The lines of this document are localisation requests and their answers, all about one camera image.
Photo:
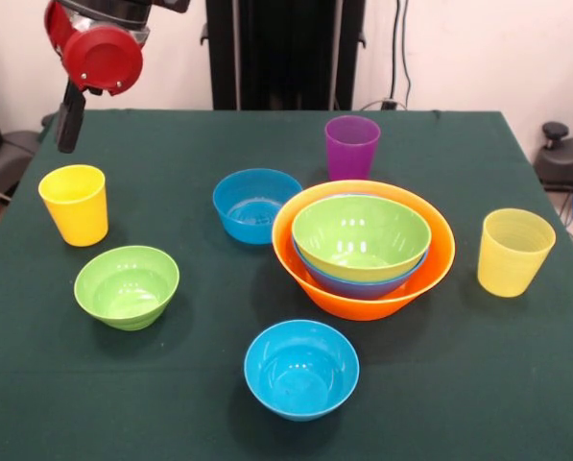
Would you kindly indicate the small ribbed blue bowl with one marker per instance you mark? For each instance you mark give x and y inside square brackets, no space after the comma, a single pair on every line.
[247,201]

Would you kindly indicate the translucent yellow-green cup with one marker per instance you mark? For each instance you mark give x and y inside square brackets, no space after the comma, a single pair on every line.
[514,259]

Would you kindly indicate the large green bowl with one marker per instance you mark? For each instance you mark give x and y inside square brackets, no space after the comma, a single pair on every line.
[363,230]

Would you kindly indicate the small cyan bowl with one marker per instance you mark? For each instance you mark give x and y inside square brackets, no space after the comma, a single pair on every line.
[300,370]

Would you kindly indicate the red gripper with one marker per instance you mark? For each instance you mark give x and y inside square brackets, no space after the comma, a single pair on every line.
[103,60]

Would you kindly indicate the large blue bowl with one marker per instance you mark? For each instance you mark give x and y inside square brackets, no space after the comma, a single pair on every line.
[363,290]

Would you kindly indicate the dark green tablecloth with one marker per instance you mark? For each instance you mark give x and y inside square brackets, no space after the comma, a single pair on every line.
[459,360]

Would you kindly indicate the large orange bowl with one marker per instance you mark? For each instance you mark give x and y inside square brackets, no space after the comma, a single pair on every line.
[363,307]

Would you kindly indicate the small green bowl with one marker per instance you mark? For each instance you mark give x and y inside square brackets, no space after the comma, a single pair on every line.
[123,283]

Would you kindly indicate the opaque yellow cup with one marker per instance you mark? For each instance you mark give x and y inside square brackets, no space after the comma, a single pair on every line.
[77,216]

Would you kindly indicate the dark grey base foot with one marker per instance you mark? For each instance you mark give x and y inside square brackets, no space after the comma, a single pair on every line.
[564,163]
[12,153]

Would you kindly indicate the purple cup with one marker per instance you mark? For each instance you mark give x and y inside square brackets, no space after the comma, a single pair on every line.
[352,153]

